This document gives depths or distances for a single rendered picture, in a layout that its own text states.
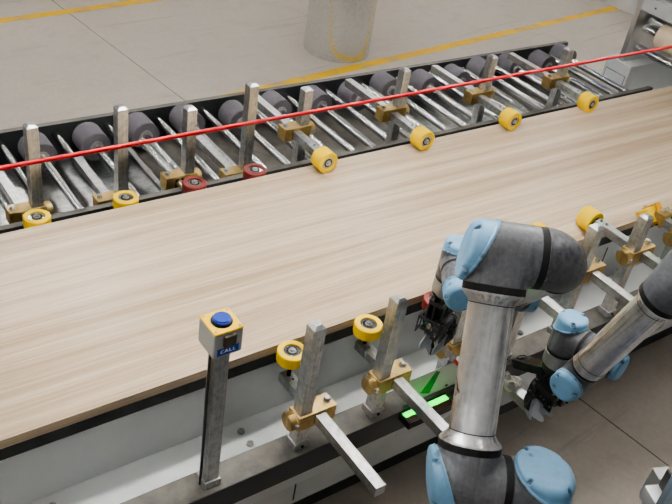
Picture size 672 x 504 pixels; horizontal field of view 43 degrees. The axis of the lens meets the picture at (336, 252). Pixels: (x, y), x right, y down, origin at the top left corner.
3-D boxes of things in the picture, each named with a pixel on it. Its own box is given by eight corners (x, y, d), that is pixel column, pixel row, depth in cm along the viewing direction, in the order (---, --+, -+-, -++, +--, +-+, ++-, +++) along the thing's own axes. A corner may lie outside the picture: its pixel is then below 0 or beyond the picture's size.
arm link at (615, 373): (602, 394, 198) (562, 368, 204) (625, 374, 205) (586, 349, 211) (612, 369, 194) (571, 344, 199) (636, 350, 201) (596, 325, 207)
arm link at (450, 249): (445, 249, 195) (443, 228, 202) (435, 286, 201) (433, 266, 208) (479, 254, 195) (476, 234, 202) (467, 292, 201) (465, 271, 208)
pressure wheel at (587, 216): (583, 230, 287) (593, 235, 293) (597, 210, 285) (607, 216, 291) (570, 221, 291) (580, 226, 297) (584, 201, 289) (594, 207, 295)
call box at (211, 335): (241, 352, 184) (244, 325, 179) (212, 362, 180) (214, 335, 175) (225, 333, 188) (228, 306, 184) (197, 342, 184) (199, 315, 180)
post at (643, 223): (605, 331, 294) (655, 216, 266) (598, 334, 292) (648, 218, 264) (597, 325, 296) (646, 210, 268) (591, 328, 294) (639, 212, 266)
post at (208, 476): (220, 483, 209) (233, 348, 183) (202, 491, 207) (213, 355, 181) (212, 470, 212) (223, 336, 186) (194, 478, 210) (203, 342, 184)
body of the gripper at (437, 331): (412, 332, 212) (422, 294, 205) (429, 316, 218) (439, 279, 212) (439, 346, 209) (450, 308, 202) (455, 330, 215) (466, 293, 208)
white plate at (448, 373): (471, 377, 253) (479, 353, 248) (403, 406, 240) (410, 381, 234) (469, 376, 254) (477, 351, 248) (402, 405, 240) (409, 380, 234)
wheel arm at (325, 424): (384, 494, 204) (387, 482, 202) (372, 499, 202) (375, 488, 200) (288, 378, 231) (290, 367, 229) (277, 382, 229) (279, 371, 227)
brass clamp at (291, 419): (335, 419, 222) (338, 405, 219) (291, 437, 215) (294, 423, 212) (322, 403, 226) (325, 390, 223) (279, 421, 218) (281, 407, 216)
